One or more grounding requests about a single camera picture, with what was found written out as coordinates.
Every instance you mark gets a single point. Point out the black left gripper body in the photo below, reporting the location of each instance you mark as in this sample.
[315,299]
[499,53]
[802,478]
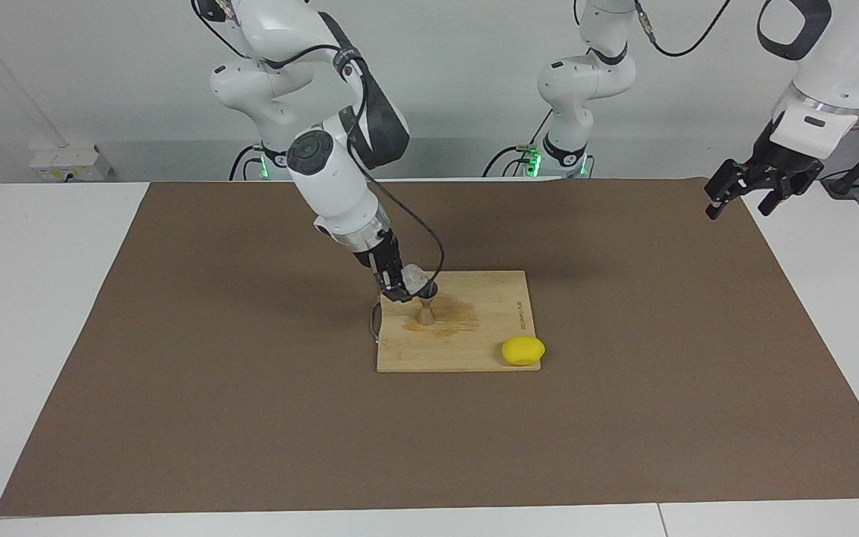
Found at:
[784,160]

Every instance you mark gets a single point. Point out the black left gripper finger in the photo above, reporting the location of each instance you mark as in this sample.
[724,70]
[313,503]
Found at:
[728,183]
[776,190]

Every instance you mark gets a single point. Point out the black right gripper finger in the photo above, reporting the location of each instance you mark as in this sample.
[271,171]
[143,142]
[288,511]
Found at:
[430,288]
[396,287]

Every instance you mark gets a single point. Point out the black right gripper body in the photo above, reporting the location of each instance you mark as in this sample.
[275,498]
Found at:
[383,257]

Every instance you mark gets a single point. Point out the clear glass cup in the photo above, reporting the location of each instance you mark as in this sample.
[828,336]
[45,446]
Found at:
[414,280]

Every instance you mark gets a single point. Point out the steel jigger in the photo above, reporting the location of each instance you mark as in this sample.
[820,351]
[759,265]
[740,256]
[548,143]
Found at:
[426,315]

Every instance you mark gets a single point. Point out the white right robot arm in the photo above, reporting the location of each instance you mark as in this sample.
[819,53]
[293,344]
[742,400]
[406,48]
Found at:
[332,179]

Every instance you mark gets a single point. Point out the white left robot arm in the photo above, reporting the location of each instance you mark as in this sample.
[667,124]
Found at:
[586,78]

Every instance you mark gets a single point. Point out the wooden cutting board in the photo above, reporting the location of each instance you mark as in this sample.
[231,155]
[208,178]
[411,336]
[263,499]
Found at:
[459,350]

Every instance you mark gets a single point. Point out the yellow lemon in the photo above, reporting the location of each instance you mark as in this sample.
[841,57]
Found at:
[523,351]

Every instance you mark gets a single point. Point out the brown table mat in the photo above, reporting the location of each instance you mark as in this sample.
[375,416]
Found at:
[429,447]

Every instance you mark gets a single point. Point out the white power strip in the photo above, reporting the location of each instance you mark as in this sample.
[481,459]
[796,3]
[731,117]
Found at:
[64,160]

